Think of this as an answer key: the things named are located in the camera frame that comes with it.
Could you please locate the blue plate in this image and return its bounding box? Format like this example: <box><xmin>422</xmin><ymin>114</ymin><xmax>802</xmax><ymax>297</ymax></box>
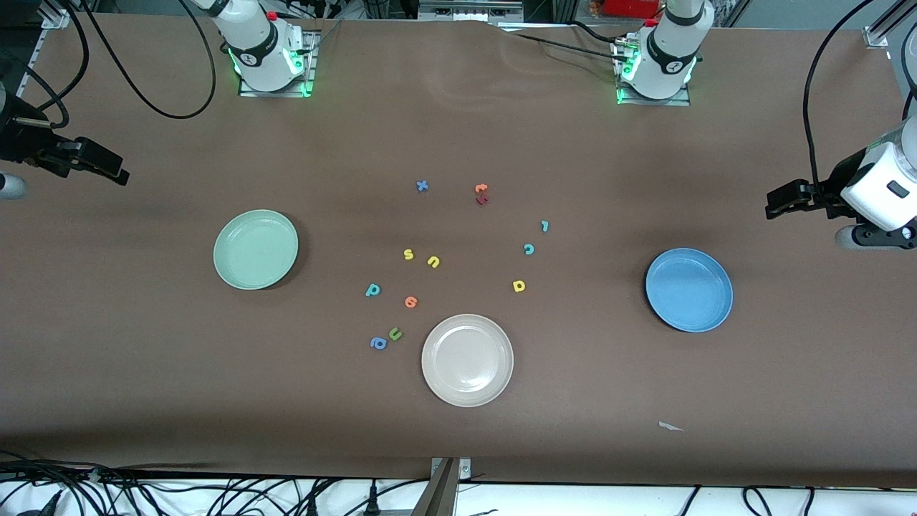
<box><xmin>645</xmin><ymin>248</ymin><xmax>734</xmax><ymax>333</ymax></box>

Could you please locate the green plate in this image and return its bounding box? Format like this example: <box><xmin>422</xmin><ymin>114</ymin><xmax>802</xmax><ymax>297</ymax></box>
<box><xmin>213</xmin><ymin>209</ymin><xmax>299</xmax><ymax>291</ymax></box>

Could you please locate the red box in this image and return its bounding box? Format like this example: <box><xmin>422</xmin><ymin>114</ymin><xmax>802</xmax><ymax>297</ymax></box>
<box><xmin>600</xmin><ymin>0</ymin><xmax>661</xmax><ymax>19</ymax></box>

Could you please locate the beige plate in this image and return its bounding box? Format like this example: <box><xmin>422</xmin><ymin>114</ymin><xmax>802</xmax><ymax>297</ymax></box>
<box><xmin>421</xmin><ymin>313</ymin><xmax>515</xmax><ymax>408</ymax></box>

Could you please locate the silver metal device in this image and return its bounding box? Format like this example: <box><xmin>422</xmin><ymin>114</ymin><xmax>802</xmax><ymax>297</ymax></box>
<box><xmin>418</xmin><ymin>0</ymin><xmax>524</xmax><ymax>22</ymax></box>

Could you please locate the brown table cover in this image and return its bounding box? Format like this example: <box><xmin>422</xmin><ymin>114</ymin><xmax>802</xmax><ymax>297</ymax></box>
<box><xmin>0</xmin><ymin>13</ymin><xmax>917</xmax><ymax>489</ymax></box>

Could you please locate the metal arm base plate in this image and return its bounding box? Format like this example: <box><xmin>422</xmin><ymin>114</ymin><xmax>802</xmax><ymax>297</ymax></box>
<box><xmin>616</xmin><ymin>39</ymin><xmax>692</xmax><ymax>107</ymax></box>
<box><xmin>239</xmin><ymin>29</ymin><xmax>317</xmax><ymax>98</ymax></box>

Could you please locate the black cable bundle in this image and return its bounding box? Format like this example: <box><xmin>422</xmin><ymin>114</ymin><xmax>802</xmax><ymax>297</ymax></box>
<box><xmin>0</xmin><ymin>450</ymin><xmax>337</xmax><ymax>516</ymax></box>

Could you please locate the grey metal bracket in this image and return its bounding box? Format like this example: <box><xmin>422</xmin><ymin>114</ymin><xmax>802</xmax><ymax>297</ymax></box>
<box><xmin>412</xmin><ymin>457</ymin><xmax>474</xmax><ymax>516</ymax></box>

